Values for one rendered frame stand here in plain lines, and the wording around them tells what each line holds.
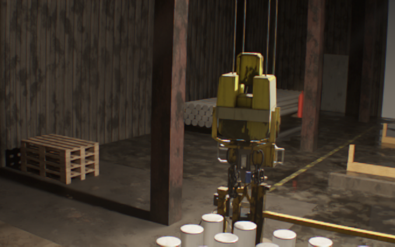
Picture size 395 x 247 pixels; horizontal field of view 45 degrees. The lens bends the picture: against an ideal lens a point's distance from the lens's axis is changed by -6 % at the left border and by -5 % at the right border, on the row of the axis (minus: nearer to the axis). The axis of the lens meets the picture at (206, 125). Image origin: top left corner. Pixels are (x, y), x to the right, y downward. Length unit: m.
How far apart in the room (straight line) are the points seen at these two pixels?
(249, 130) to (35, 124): 6.99
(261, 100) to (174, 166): 3.25
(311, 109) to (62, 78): 5.41
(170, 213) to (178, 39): 2.21
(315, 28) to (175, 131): 5.69
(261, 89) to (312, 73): 7.96
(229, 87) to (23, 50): 6.71
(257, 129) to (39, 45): 7.01
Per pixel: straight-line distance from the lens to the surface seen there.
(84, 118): 10.94
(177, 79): 6.28
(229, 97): 3.39
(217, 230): 3.83
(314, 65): 11.27
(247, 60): 3.51
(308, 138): 11.45
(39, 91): 9.99
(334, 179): 8.87
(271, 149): 3.62
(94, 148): 8.76
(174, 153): 6.41
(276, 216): 4.68
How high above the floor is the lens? 2.38
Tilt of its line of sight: 10 degrees down
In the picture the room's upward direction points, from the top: 2 degrees clockwise
